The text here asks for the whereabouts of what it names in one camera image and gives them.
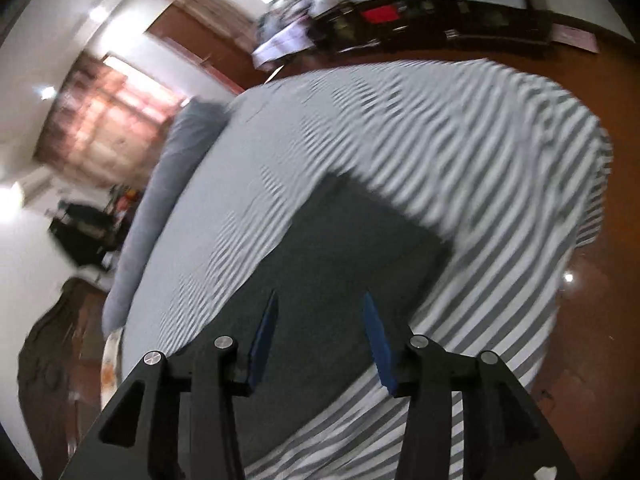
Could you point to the lilac white cloth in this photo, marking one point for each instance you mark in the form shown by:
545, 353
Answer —
280, 42

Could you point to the bamboo strip curtain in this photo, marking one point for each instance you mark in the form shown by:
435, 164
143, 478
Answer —
215, 7

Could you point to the dark grey denim pants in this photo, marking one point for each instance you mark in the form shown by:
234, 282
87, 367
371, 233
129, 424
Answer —
340, 240

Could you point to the floral pillow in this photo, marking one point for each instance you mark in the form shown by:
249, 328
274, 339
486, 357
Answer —
111, 365

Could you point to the brown wooden door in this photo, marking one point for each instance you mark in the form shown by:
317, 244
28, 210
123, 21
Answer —
200, 45

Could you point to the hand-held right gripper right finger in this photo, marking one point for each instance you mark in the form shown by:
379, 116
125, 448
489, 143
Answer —
377, 342

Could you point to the carved wooden headboard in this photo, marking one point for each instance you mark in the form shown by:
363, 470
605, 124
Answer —
60, 350

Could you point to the patterned pink window curtain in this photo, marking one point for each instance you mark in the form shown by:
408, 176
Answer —
110, 120

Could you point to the grey white striped bed sheet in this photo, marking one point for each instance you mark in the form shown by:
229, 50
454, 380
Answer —
450, 135

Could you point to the red box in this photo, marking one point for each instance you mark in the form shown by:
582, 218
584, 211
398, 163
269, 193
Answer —
377, 15

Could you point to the grey rolled quilt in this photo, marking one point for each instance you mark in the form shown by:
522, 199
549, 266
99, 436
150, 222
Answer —
170, 170

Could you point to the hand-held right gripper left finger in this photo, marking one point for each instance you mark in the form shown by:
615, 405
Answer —
265, 332

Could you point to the dark cluttered shelf unit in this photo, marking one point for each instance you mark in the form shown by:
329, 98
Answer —
450, 22

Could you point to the black hanging jacket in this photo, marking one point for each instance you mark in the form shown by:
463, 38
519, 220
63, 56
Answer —
85, 235

